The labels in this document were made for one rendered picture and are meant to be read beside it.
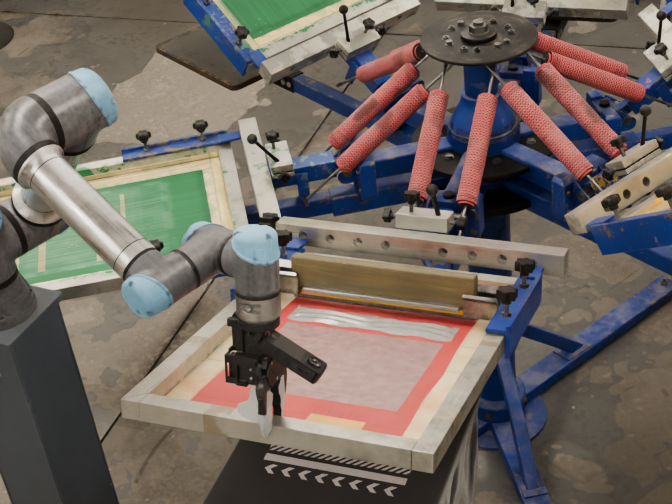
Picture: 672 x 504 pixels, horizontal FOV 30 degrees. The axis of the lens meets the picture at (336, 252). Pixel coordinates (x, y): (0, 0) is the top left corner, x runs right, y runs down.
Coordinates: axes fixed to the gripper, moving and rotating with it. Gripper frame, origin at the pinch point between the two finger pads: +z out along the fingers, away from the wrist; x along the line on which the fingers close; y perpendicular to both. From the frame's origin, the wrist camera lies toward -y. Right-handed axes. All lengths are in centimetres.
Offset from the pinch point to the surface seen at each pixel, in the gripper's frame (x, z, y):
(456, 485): -41, 31, -22
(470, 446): -55, 30, -21
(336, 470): -27.7, 24.5, -0.6
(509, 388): -147, 63, -9
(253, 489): -19.2, 26.9, 13.7
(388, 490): -25.1, 25.2, -12.3
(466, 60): -121, -38, -1
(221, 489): -17.7, 27.3, 20.0
